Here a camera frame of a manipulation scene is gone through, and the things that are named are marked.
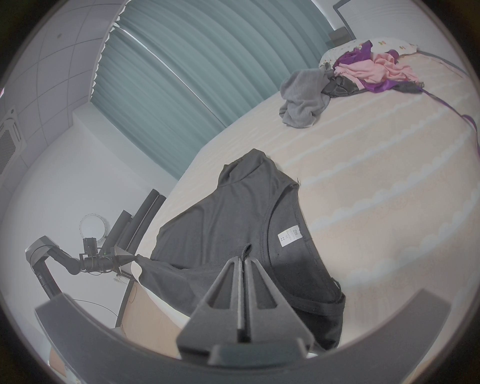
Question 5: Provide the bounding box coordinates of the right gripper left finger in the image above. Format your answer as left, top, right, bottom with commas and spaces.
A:
176, 257, 241, 355

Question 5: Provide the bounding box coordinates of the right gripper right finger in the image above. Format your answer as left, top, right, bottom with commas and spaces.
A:
243, 258, 314, 357

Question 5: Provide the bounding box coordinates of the black T-shirt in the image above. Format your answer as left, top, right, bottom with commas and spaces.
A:
137, 148, 346, 351

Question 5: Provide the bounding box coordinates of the bed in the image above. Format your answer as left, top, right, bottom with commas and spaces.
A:
114, 0, 480, 361

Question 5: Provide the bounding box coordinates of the pile of clothes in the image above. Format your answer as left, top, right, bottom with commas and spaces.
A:
322, 40, 480, 154

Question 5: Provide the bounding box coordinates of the blue-green curtain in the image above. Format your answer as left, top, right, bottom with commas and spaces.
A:
112, 0, 338, 124
90, 32, 226, 181

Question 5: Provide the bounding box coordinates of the white ceiling air conditioner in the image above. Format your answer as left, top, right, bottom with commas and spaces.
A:
0, 108, 28, 177

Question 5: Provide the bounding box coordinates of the grey garment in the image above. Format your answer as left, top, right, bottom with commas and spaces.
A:
278, 68, 332, 128

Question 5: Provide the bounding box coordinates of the grey bedside table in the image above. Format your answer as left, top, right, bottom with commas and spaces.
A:
328, 27, 357, 42

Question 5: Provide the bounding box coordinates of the white printed pillow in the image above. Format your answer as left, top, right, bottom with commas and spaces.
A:
319, 37, 419, 70

